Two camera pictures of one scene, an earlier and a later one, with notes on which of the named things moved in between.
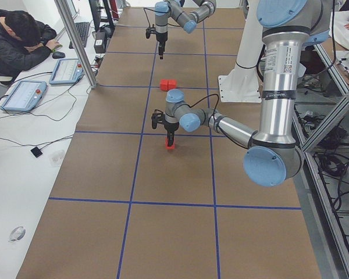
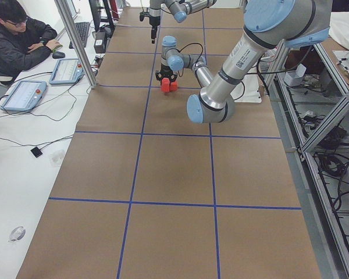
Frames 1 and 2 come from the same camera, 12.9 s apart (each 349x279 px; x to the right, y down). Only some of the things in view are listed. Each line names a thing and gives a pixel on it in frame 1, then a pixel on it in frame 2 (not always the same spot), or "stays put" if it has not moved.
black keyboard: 82,28 stays put
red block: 171,84 stays put
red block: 167,146 -> 165,83
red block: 164,85 stays put
